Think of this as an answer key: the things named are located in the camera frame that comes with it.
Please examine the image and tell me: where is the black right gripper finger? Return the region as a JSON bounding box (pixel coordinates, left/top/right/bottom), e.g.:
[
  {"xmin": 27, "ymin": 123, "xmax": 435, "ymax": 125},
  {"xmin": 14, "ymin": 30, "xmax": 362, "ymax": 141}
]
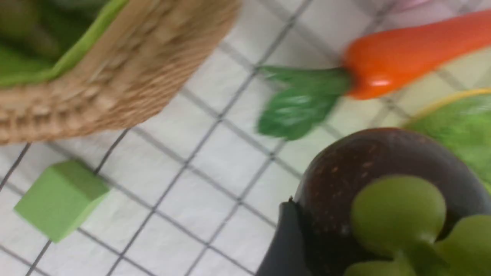
[{"xmin": 256, "ymin": 198, "xmax": 311, "ymax": 276}]

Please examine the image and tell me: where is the dark purple mangosteen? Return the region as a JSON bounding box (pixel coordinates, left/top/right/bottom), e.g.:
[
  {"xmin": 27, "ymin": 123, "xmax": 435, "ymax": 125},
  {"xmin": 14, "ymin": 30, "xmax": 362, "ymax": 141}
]
[{"xmin": 296, "ymin": 128, "xmax": 490, "ymax": 276}]

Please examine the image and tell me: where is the orange carrot with leaves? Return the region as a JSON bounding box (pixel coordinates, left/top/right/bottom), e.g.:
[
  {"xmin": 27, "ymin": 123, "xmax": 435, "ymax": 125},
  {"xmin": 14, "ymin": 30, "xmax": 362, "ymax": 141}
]
[{"xmin": 256, "ymin": 9, "xmax": 491, "ymax": 140}]

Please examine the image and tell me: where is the white checkered tablecloth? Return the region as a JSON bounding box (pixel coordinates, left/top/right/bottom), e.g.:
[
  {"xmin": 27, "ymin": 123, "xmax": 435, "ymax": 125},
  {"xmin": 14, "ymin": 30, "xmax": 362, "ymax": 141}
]
[{"xmin": 0, "ymin": 0, "xmax": 490, "ymax": 276}]

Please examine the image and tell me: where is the green glass leaf plate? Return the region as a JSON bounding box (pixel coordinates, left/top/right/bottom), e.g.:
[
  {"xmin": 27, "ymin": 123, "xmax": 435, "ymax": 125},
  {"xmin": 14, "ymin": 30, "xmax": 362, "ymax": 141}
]
[{"xmin": 402, "ymin": 89, "xmax": 491, "ymax": 191}]

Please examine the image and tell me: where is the green foam cube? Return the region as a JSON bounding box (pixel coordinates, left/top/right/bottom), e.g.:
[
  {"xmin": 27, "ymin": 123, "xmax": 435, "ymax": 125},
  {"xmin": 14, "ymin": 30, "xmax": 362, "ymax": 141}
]
[{"xmin": 14, "ymin": 159, "xmax": 110, "ymax": 243}]

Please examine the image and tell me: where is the woven wicker basket green lining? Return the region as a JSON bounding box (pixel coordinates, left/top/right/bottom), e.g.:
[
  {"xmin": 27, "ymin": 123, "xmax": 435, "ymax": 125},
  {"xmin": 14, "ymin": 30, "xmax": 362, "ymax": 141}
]
[{"xmin": 0, "ymin": 0, "xmax": 242, "ymax": 145}]

